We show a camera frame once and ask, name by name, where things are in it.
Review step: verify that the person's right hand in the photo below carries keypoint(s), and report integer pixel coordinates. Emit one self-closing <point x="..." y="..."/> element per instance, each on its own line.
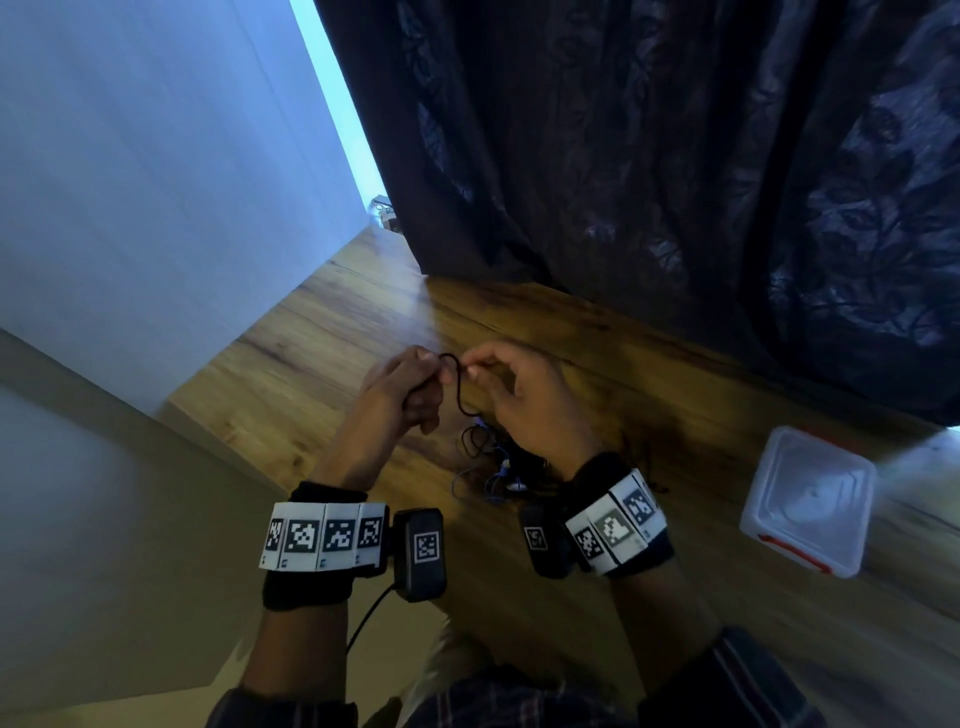
<point x="540" y="412"/>

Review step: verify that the person's left hand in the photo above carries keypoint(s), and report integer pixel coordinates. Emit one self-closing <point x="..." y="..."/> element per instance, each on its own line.
<point x="382" y="420"/>

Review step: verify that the person's right forearm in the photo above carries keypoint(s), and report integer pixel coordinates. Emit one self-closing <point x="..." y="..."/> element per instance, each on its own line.
<point x="667" y="622"/>

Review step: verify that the person's left forearm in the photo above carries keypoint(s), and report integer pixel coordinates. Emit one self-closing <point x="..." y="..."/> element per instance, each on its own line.
<point x="300" y="652"/>

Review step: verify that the left wristband with marker tags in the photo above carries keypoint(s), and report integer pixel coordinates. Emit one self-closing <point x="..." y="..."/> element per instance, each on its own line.
<point x="322" y="536"/>

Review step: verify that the wristband with marker tags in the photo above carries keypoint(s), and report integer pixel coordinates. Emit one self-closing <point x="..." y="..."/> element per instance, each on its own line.
<point x="322" y="536"/>
<point x="619" y="525"/>

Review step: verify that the right wristband with marker tags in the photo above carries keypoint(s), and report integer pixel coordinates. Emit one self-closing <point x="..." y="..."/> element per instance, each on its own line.
<point x="619" y="525"/>

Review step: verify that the dark leaf-patterned curtain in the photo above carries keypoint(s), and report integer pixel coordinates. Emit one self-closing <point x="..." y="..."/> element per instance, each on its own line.
<point x="675" y="187"/>

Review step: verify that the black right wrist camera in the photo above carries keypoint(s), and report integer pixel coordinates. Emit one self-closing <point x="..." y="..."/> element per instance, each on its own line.
<point x="544" y="540"/>

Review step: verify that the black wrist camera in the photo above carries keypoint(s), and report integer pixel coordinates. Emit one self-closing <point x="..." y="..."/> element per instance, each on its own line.
<point x="544" y="540"/>
<point x="420" y="555"/>

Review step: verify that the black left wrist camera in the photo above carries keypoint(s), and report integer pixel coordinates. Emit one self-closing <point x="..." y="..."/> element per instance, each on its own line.
<point x="420" y="555"/>

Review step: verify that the white window frame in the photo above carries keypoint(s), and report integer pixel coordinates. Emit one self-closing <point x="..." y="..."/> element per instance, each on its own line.
<point x="337" y="90"/>

